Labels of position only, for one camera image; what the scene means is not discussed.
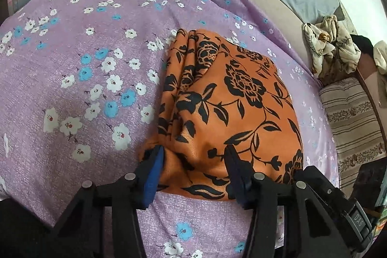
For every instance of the beige bolster pillow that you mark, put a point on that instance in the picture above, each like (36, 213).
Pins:
(272, 10)

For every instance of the striped beige cushion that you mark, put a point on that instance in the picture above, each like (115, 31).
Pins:
(353, 119)

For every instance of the brown wooden headboard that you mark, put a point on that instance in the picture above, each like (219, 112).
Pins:
(376, 88)

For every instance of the orange black floral top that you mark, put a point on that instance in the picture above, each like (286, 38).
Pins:
(217, 113)

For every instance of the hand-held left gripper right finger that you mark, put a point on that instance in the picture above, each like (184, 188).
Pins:
(238, 176)

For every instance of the black cloth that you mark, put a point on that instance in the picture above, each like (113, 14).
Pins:
(362, 45)

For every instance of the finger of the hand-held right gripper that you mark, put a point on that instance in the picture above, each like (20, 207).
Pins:
(323, 188)

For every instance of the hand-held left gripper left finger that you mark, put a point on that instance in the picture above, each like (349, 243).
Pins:
(151, 175)

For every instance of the crumpled cream floral cloth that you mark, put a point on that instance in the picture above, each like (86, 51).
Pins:
(329, 46)

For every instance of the purple floral blanket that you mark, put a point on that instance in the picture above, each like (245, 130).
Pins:
(75, 64)

